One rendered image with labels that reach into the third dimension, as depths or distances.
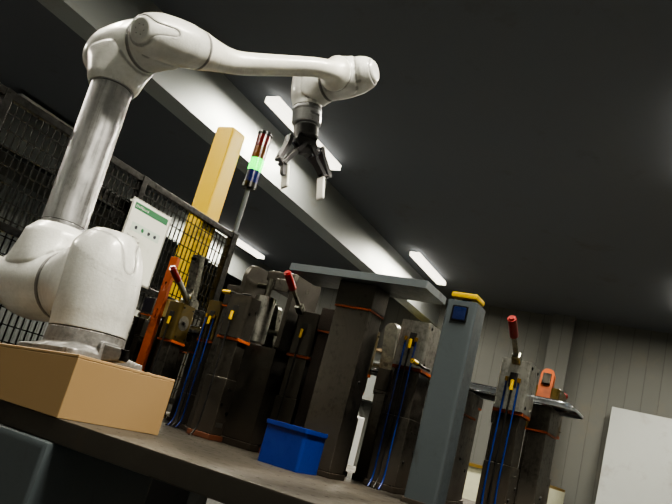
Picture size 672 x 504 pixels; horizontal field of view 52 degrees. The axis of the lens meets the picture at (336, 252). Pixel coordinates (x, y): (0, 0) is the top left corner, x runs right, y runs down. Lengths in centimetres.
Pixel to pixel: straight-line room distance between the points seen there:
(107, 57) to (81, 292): 62
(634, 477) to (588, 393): 123
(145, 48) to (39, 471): 93
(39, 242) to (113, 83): 43
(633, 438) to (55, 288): 873
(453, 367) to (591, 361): 862
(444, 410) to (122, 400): 65
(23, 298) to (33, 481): 44
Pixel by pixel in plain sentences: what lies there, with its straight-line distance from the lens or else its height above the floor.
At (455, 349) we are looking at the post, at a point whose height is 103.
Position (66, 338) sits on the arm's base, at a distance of 142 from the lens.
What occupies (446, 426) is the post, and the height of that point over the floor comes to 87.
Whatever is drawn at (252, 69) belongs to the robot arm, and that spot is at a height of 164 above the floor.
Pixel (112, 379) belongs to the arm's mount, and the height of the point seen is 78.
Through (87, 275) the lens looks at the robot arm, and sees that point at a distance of 143.
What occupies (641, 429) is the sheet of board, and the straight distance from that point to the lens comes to 971.
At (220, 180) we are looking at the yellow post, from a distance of 317.
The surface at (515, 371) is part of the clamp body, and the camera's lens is 164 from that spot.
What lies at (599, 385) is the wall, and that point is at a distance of 1003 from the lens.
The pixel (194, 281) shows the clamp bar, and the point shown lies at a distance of 219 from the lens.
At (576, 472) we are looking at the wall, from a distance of 993.
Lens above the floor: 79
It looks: 14 degrees up
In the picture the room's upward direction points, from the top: 15 degrees clockwise
